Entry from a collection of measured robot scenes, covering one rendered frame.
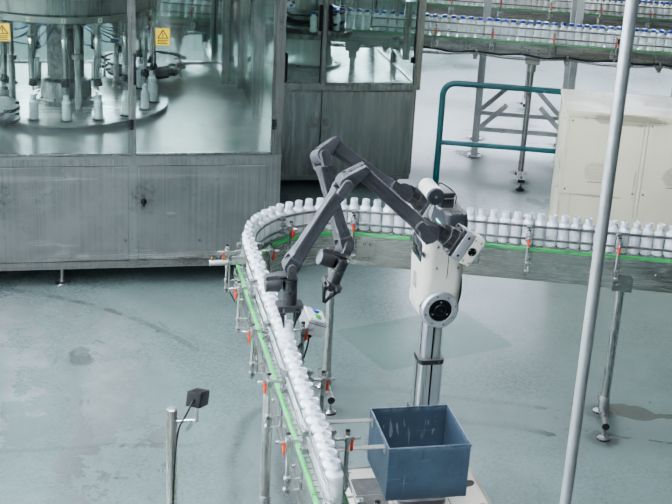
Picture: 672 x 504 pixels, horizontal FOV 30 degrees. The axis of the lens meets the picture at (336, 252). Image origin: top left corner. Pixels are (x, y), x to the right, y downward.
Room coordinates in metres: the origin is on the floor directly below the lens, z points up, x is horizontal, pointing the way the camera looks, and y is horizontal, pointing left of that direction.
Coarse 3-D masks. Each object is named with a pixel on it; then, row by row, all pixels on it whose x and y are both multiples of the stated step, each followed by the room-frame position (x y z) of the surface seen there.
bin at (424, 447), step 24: (384, 408) 4.28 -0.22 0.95; (408, 408) 4.30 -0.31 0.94; (432, 408) 4.32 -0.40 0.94; (384, 432) 4.28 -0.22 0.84; (408, 432) 4.30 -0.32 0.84; (432, 432) 4.32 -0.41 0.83; (456, 432) 4.19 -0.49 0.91; (384, 456) 4.02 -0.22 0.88; (408, 456) 3.98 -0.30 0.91; (432, 456) 4.00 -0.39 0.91; (456, 456) 4.02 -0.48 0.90; (384, 480) 4.00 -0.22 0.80; (408, 480) 3.99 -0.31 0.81; (432, 480) 4.01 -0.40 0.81; (456, 480) 4.03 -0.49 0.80
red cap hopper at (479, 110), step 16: (576, 0) 11.55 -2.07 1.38; (576, 16) 10.95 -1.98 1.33; (480, 64) 11.03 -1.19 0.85; (576, 64) 10.95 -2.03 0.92; (480, 80) 11.03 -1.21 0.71; (480, 96) 11.03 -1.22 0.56; (496, 96) 11.66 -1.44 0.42; (544, 96) 11.62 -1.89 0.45; (480, 112) 11.03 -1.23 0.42; (496, 112) 11.02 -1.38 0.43; (512, 112) 11.63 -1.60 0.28; (544, 112) 10.98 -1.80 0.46; (480, 128) 11.03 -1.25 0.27; (496, 128) 11.02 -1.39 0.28; (512, 128) 11.04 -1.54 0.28
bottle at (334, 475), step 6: (330, 462) 3.48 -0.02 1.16; (336, 462) 3.51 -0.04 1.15; (330, 468) 3.48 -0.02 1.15; (336, 468) 3.48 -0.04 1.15; (330, 474) 3.47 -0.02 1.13; (336, 474) 3.47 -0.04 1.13; (342, 474) 3.49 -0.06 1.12; (330, 480) 3.47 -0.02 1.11; (336, 480) 3.47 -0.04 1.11; (342, 480) 3.48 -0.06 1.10; (324, 486) 3.49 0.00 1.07; (330, 486) 3.47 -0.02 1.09; (336, 486) 3.47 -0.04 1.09; (342, 486) 3.49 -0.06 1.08; (324, 492) 3.48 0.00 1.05; (336, 492) 3.47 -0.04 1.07; (342, 492) 3.49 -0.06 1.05; (330, 498) 3.47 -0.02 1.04; (336, 498) 3.47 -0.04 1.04
